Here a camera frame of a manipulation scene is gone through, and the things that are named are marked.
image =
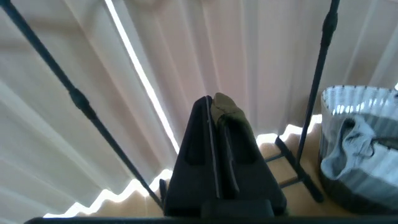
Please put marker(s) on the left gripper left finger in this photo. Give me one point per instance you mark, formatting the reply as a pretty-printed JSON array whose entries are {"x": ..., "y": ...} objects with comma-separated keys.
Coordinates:
[{"x": 183, "y": 186}]

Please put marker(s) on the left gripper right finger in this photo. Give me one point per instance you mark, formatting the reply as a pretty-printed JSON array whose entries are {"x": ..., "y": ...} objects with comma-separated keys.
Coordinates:
[{"x": 255, "y": 186}]

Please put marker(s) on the green long-sleeved shirt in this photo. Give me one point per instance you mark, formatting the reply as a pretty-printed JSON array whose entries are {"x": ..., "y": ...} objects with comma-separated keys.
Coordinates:
[{"x": 225, "y": 105}]

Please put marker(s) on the white laundry basket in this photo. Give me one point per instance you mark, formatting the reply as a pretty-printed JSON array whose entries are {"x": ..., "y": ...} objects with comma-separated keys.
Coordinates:
[{"x": 351, "y": 99}]

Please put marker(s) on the black clothes rack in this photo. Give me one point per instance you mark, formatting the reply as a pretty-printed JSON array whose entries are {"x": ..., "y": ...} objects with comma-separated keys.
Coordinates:
[{"x": 79, "y": 99}]

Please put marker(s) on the pale grey garment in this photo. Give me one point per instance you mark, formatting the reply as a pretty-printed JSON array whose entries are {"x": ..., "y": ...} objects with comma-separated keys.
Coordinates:
[{"x": 351, "y": 149}]

